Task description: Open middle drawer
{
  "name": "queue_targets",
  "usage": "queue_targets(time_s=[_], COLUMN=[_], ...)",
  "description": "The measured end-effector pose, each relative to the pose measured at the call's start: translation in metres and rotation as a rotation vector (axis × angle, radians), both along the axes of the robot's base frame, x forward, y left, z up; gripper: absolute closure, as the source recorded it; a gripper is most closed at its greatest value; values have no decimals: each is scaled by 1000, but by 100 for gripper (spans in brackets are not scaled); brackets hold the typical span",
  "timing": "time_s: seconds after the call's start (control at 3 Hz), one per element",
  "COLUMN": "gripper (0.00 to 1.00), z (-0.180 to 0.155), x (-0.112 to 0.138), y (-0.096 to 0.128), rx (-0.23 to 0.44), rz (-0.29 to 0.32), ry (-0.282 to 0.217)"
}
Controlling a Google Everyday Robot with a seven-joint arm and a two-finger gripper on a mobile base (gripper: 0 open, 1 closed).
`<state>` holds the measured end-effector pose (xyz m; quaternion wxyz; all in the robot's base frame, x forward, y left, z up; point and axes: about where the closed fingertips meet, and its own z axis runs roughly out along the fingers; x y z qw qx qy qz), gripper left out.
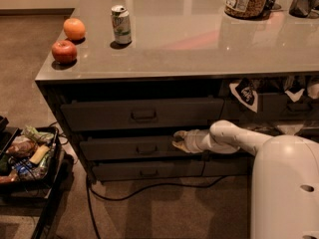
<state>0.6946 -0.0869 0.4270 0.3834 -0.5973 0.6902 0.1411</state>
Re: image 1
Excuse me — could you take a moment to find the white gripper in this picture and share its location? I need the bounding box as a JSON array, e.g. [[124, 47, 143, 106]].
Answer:
[[172, 129, 210, 153]]

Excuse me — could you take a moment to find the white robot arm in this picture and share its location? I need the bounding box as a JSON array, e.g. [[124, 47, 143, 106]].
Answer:
[[172, 120, 319, 239]]

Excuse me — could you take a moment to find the white paper in drawer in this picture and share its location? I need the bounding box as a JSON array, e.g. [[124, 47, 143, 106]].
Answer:
[[275, 123, 303, 135]]

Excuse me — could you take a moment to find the black white snack bag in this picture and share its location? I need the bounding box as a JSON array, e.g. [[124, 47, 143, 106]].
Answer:
[[229, 78, 258, 113]]

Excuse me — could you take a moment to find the grey cabinet with countertop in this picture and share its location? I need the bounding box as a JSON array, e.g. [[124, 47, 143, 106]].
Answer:
[[36, 0, 319, 181]]

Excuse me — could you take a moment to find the green white soda can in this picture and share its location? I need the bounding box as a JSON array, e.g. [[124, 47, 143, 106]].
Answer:
[[111, 5, 132, 45]]

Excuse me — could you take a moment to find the red apple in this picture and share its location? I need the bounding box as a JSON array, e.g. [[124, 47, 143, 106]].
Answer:
[[52, 40, 77, 64]]

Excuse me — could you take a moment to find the black tray of snacks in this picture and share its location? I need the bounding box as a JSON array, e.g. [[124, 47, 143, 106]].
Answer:
[[0, 117, 61, 194]]

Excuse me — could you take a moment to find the large clear snack jar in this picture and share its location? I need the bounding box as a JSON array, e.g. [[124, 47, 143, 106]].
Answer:
[[224, 0, 266, 19]]

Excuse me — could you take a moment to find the orange fruit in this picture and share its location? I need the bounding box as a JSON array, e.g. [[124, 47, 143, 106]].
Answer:
[[63, 18, 86, 41]]

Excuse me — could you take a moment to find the dark glass container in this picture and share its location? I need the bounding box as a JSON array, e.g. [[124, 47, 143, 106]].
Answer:
[[289, 0, 319, 18]]

